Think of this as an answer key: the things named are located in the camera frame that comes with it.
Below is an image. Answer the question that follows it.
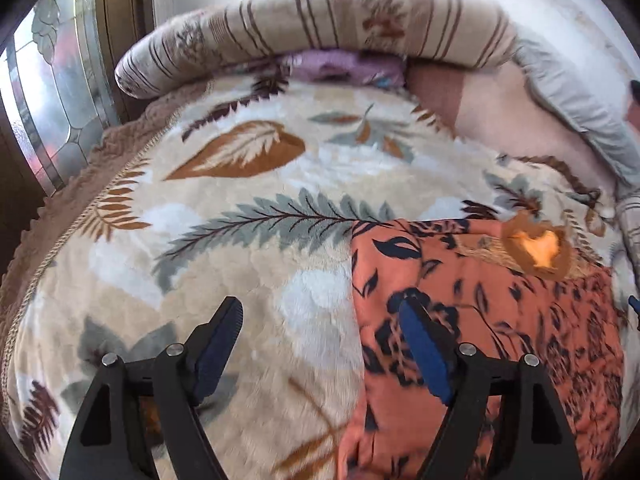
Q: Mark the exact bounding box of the grey pillow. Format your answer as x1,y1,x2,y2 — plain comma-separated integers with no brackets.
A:
515,35,640,191

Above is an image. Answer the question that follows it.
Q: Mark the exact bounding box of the black cloth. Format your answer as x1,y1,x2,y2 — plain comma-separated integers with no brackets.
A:
625,80,640,126

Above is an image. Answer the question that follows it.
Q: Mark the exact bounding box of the short striped pillow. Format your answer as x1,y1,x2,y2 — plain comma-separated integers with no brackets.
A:
615,195,640,271

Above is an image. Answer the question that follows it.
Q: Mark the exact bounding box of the pink bed sheet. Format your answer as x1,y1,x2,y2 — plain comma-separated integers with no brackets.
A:
407,62,618,196

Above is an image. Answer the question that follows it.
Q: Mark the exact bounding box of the leaf print blanket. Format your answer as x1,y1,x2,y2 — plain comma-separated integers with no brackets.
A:
0,77,640,480

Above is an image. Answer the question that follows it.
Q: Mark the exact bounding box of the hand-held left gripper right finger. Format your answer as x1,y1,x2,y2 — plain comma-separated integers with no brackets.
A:
398,296,584,480

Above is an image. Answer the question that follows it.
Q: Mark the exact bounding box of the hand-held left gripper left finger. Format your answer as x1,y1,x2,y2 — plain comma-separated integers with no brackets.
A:
59,296,244,480

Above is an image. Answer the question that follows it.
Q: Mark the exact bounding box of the stained glass window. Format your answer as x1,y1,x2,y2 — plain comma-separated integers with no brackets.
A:
0,0,121,196

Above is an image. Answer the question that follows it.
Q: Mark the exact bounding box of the orange floral garment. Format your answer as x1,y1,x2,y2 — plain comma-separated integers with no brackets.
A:
337,217,626,480

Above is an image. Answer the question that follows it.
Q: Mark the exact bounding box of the purple cloth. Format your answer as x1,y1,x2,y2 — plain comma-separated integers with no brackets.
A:
287,50,406,88

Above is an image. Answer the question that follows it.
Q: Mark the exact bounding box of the long striped bolster pillow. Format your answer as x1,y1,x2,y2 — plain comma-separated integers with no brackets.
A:
114,0,521,100

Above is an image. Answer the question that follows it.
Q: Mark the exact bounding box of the brown wooden window frame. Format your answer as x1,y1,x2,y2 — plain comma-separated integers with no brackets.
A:
95,0,156,126

